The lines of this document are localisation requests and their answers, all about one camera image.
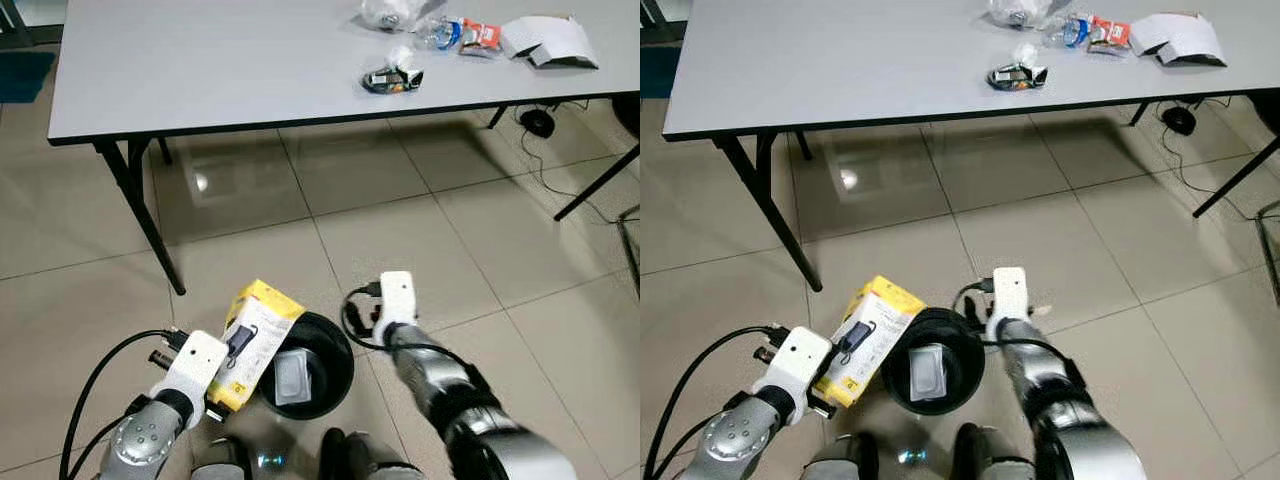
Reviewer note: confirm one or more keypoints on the white plastic food container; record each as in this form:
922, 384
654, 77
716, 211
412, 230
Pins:
928, 372
292, 378

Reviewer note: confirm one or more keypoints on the yellow product package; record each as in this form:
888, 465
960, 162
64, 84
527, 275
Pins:
885, 315
262, 320

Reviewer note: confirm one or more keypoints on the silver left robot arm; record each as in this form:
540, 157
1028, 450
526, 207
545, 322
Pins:
750, 440
145, 440

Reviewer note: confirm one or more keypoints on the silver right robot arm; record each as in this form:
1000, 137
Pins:
450, 400
1060, 400

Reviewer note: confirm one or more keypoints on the black round rubbish bin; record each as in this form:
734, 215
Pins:
965, 360
330, 370

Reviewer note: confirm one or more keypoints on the robot left leg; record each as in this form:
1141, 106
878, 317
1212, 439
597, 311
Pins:
840, 460
222, 460

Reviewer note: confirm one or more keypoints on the robot leg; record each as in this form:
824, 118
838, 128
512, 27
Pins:
222, 460
990, 458
840, 460
365, 458

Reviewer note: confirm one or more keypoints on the robot right leg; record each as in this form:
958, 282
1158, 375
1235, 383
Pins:
990, 458
365, 458

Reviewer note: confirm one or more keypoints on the black slanted table leg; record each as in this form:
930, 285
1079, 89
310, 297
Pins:
1240, 175
600, 182
145, 215
775, 215

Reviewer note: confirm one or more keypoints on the dark shiny snack wrapper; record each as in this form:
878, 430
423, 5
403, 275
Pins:
390, 82
1015, 78

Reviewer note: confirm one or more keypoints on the blue floor mat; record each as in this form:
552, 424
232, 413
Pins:
25, 77
658, 72

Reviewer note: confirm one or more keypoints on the crumpled white tissue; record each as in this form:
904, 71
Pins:
402, 58
1025, 55

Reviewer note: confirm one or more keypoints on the black round floor device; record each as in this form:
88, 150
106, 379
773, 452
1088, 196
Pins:
538, 123
1178, 120

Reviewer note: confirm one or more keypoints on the short black table leg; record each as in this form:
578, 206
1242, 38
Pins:
497, 116
1140, 112

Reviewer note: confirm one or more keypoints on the crumpled clear plastic bag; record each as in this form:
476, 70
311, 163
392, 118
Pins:
395, 12
1020, 10

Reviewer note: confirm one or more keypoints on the clear bottle with blue label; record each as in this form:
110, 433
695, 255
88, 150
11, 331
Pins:
1070, 31
442, 35

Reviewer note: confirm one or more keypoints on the white open cardboard box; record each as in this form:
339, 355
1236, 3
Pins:
1180, 35
550, 38

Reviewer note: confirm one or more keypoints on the orange snack packet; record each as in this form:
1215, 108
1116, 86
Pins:
1110, 34
482, 37

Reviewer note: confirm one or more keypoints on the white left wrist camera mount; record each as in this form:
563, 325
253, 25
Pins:
192, 362
795, 365

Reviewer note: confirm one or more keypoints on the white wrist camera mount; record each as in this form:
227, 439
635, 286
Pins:
192, 362
1010, 295
795, 365
397, 300

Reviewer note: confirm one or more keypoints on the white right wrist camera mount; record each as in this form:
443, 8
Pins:
1010, 295
397, 300

